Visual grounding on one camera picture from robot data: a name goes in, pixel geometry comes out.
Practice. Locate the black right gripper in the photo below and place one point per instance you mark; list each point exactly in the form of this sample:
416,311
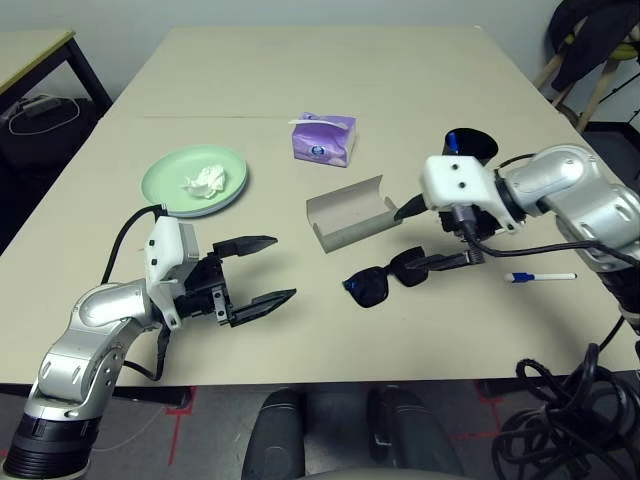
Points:
489,222

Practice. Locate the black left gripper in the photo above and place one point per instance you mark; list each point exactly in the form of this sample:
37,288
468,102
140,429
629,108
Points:
205,295

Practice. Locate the black sunglasses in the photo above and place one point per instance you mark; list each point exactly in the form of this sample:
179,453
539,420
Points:
370,292

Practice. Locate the grey glasses case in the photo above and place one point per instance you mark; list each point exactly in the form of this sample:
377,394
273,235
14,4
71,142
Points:
345,215

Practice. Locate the white tissue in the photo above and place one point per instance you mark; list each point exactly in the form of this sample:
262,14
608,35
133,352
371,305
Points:
207,180

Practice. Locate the light green plate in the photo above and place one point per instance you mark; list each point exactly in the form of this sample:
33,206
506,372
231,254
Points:
165,180

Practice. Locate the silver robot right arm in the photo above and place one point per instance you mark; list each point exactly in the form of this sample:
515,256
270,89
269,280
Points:
565,185

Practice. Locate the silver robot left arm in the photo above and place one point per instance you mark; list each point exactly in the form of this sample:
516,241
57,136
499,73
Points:
90,325

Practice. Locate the light blue plate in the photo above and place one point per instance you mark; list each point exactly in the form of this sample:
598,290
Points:
197,215

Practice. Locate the blue marker pen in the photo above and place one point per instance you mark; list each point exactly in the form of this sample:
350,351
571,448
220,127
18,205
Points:
453,142

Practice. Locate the black plastic cup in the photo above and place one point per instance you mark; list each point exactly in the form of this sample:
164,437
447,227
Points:
475,145

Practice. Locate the purple tissue pack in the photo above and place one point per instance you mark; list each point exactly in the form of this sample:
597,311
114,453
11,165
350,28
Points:
322,145

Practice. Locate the dark grey robot left leg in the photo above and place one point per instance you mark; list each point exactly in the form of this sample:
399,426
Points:
275,440

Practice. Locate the dark grey robot leg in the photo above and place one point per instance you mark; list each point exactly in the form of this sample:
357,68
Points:
275,440
410,435

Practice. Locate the dark grey robot right leg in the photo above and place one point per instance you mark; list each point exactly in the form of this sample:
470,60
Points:
410,435

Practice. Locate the beige robot torso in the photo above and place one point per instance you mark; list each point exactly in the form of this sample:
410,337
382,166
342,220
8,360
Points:
360,476

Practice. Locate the black bag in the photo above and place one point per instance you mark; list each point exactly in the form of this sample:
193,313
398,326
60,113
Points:
45,160

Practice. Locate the black tripod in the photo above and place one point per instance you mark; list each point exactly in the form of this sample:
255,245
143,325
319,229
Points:
620,85

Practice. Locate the wooden chair with jacket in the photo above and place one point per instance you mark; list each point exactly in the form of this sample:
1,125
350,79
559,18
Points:
580,40

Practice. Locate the grey power adapter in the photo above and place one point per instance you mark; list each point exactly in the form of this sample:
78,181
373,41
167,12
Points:
42,106

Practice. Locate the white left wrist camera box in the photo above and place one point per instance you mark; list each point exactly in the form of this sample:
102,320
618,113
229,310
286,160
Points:
165,250

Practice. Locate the side table black frame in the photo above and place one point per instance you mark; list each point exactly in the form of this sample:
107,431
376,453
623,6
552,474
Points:
30,52

